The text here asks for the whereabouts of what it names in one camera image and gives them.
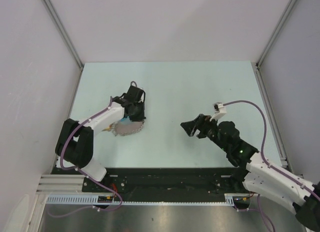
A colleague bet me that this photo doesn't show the white slotted cable duct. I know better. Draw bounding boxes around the white slotted cable duct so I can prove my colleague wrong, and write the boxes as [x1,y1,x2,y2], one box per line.
[46,193,253,206]

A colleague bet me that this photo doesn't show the left aluminium frame post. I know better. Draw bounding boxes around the left aluminium frame post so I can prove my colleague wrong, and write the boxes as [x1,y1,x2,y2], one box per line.
[41,0,84,71]

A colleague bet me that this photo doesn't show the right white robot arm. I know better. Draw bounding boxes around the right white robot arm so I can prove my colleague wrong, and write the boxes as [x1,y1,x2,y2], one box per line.
[180,114,320,231]

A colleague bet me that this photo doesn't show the right aluminium frame post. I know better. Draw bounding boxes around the right aluminium frame post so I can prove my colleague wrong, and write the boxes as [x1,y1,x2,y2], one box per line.
[255,0,299,69]

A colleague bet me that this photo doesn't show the yellow red keys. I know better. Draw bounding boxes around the yellow red keys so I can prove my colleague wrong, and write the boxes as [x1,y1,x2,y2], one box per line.
[103,125,113,132]

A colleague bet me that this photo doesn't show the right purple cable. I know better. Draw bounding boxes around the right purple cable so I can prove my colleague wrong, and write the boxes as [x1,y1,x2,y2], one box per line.
[223,100,320,200]

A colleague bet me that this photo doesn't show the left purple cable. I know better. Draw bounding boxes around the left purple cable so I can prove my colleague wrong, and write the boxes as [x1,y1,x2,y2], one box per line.
[56,81,138,170]

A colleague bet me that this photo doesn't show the purple cable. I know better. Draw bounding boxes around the purple cable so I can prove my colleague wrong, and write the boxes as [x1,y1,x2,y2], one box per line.
[56,81,138,170]
[223,100,320,200]

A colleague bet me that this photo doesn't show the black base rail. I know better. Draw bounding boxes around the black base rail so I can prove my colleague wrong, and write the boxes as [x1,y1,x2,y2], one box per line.
[51,168,253,202]

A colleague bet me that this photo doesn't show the aluminium frame post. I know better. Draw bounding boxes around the aluminium frame post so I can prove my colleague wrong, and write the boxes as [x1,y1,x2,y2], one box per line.
[255,0,299,69]
[41,0,84,71]

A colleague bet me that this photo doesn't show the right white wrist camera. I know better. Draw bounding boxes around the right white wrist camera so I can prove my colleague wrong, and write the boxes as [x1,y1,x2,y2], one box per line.
[210,102,227,121]

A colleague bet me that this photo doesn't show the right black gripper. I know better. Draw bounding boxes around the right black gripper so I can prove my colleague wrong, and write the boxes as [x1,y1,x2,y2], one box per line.
[180,114,229,152]

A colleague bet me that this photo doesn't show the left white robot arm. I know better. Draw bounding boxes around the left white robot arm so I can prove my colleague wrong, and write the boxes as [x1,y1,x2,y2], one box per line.
[55,81,146,192]

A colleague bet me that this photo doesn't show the blue key cover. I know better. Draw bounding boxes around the blue key cover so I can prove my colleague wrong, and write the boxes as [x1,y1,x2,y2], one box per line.
[119,117,131,125]

